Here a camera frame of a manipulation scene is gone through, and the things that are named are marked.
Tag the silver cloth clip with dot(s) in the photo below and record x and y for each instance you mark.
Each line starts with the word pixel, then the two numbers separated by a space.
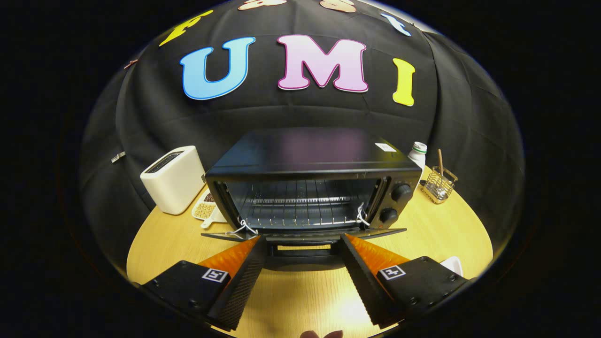
pixel 118 157

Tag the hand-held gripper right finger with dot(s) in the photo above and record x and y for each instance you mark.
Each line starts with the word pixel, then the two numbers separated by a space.
pixel 364 286

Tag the white plastic bottle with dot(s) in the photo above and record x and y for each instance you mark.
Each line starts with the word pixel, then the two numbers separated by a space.
pixel 417 156

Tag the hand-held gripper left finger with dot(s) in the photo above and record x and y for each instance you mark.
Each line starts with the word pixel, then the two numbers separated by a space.
pixel 244 291

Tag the white square plate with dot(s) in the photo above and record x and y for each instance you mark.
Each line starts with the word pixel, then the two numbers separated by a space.
pixel 453 265

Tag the white dish of beans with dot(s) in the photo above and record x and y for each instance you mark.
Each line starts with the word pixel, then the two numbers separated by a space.
pixel 205 210

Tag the black backdrop cloth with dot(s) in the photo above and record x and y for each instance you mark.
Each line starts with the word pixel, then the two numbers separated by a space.
pixel 469 117

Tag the wooden stick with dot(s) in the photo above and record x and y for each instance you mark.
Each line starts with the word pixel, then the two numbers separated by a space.
pixel 440 162

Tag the pink cloth clip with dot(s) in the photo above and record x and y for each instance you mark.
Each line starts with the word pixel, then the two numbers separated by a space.
pixel 131 64

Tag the black toaster oven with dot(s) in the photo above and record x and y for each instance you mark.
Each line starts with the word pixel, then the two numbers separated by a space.
pixel 310 150

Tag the white toaster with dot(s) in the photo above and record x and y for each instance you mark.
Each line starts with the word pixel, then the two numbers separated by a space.
pixel 173 185

